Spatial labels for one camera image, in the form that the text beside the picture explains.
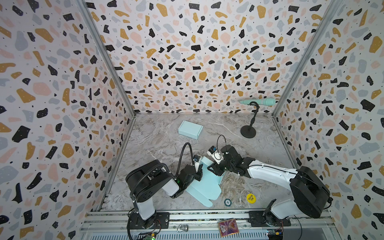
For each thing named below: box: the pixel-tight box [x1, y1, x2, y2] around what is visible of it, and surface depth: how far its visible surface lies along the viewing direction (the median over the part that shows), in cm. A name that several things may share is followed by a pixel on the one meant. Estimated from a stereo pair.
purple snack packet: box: [218, 218, 239, 237], surface depth 72 cm
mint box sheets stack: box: [185, 156, 225, 207], surface depth 85 cm
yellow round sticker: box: [246, 193, 257, 204], surface depth 83 cm
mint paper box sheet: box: [178, 120, 204, 140], surface depth 109 cm
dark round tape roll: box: [224, 198, 232, 207], surface depth 81 cm
